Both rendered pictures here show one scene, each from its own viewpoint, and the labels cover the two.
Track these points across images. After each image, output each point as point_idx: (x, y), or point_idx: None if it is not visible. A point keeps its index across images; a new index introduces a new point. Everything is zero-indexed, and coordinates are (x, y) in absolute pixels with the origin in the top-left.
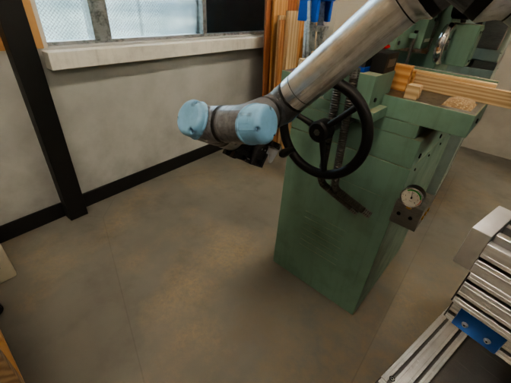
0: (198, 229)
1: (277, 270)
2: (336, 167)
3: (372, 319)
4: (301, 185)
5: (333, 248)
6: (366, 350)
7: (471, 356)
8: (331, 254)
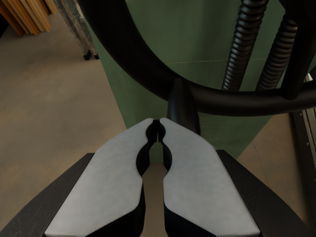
0: (38, 189)
1: (151, 170)
2: (285, 61)
3: (248, 152)
4: (149, 94)
5: (212, 132)
6: (267, 183)
7: None
8: (210, 138)
